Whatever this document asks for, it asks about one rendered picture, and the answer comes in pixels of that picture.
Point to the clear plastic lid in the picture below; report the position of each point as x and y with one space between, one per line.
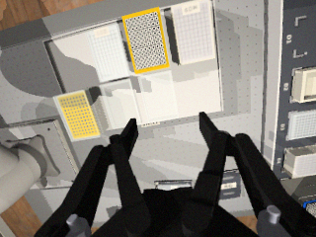
158 96
121 102
78 114

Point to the dark grey rectangular nest with label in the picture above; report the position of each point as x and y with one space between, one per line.
231 185

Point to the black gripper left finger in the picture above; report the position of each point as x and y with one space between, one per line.
75 216

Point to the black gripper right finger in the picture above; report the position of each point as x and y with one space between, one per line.
278 214

